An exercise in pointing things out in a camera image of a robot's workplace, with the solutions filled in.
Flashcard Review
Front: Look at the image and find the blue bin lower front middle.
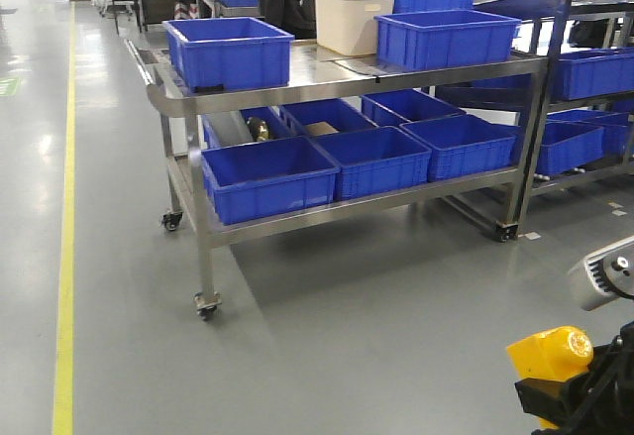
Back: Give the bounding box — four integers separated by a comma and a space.
314, 127, 432, 201

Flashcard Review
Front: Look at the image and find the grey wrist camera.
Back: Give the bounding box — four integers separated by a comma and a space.
568, 236, 633, 311

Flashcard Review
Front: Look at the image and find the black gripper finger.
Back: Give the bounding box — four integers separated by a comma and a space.
514, 376, 594, 434

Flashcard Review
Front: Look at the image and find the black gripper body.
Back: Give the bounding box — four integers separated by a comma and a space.
589, 323, 633, 434

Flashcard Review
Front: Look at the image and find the blue bin lower front left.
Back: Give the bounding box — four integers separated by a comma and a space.
202, 137, 340, 225

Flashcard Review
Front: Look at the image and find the yellow studded toy brick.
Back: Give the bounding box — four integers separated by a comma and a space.
506, 326, 594, 428

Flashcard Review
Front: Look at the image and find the blue bin lower front right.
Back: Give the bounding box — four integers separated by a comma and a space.
400, 114, 520, 181

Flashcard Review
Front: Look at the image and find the cream plastic bin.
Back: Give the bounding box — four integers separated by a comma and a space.
315, 0, 395, 56

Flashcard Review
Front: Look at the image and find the large blue crate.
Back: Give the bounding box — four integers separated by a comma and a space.
375, 10, 521, 71

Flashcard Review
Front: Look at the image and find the blue target bin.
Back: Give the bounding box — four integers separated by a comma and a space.
162, 17, 295, 91

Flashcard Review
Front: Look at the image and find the stainless steel cart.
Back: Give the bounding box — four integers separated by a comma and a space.
125, 41, 548, 321

